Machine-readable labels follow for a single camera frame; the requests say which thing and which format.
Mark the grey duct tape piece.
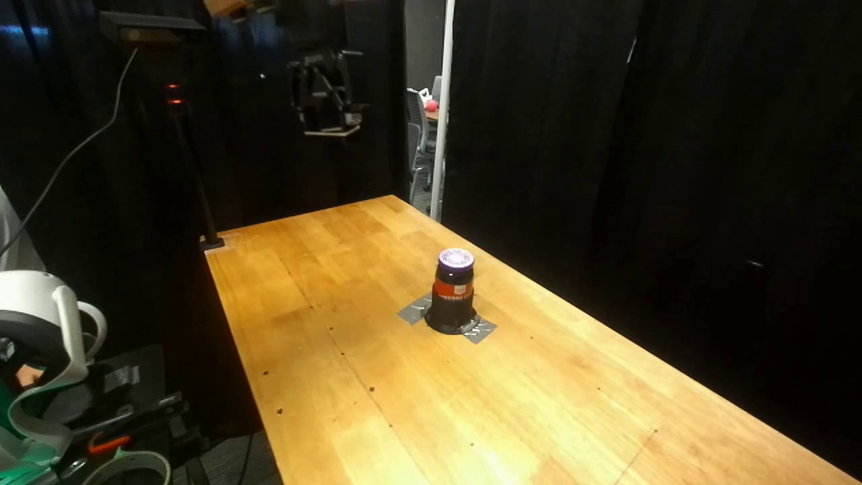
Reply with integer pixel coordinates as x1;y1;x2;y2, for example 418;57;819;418
458;316;497;344
395;293;436;325

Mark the dark cup with orange band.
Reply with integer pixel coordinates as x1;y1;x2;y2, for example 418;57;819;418
423;244;479;337

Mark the green plastic object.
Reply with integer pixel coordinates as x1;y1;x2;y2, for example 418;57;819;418
0;383;62;485

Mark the black curtain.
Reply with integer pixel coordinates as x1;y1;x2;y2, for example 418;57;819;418
445;0;862;479

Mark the white cable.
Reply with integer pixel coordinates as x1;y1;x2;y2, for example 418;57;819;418
0;46;143;259

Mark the black background device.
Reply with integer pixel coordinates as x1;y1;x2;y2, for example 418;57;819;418
286;48;370;143

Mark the white headset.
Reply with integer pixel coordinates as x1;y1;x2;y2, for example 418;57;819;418
0;266;110;389

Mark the black box with tape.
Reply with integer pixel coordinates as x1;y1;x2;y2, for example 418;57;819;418
84;344;186;430

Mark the black tripod stand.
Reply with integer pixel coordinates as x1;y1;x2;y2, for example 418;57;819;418
158;44;227;254

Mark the grey hose loop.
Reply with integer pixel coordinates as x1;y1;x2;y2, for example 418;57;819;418
80;446;176;485

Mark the orange handled tool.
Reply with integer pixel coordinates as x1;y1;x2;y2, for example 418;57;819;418
87;430;134;459

